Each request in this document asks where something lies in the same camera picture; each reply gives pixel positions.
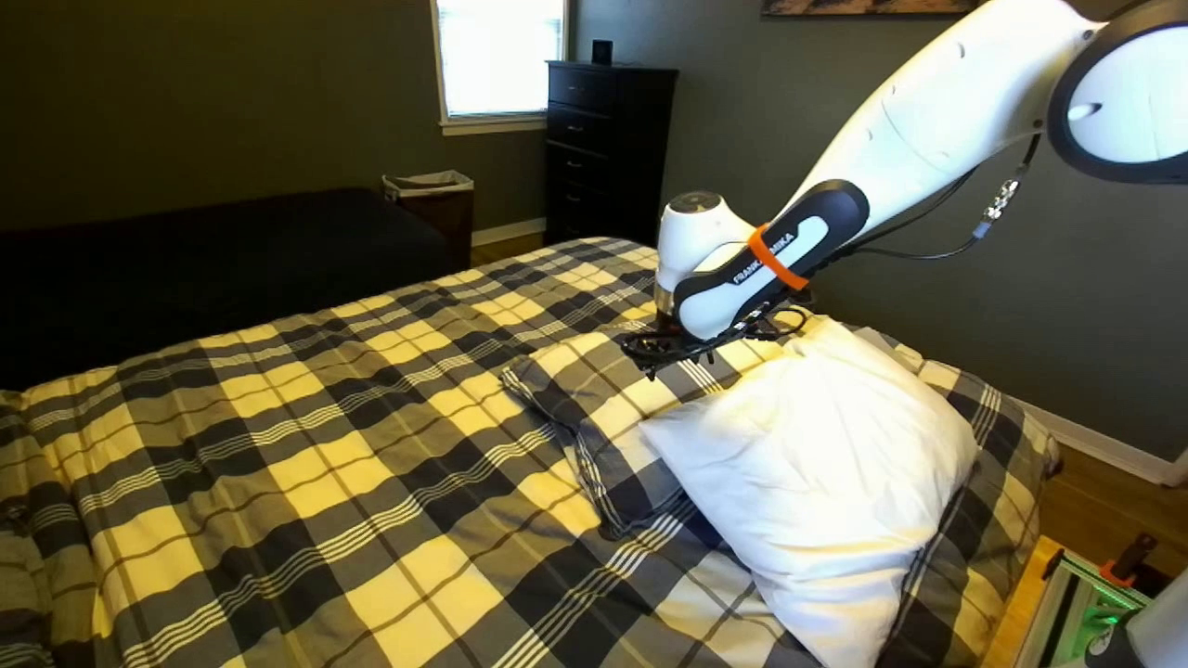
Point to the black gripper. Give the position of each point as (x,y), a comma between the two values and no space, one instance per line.
(656,348)

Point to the white pillow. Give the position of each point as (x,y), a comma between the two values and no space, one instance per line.
(818,494)

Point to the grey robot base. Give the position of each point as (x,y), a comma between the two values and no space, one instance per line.
(1162,634)

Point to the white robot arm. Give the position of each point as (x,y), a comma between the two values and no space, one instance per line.
(914,135)

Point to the checked plaid comforter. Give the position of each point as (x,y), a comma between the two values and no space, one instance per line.
(311,494)

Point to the white baseboard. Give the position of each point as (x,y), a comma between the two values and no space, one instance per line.
(506,233)
(1115,447)

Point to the black tall dresser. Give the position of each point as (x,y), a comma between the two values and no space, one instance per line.
(607,151)

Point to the small black box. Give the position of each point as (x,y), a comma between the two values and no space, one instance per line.
(603,53)

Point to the bright window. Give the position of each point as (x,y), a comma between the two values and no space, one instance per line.
(501,56)

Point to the wooden board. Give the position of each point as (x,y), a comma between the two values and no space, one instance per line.
(1015,608)

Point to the dark daybed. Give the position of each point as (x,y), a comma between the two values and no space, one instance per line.
(188,274)

